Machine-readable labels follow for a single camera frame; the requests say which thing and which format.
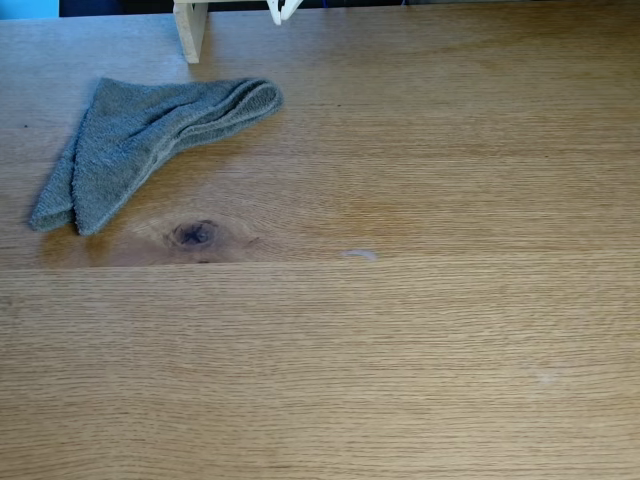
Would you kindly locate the grey terry cloth towel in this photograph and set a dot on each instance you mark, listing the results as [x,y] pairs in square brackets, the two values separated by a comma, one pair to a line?
[125,145]

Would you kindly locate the cream wooden stand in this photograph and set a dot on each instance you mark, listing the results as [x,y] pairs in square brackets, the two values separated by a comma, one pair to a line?
[192,35]

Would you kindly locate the dark blue object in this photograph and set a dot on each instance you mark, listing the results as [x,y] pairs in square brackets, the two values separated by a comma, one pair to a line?
[90,7]

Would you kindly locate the light blue object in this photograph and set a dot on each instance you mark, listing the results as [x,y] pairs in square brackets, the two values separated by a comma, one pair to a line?
[30,8]

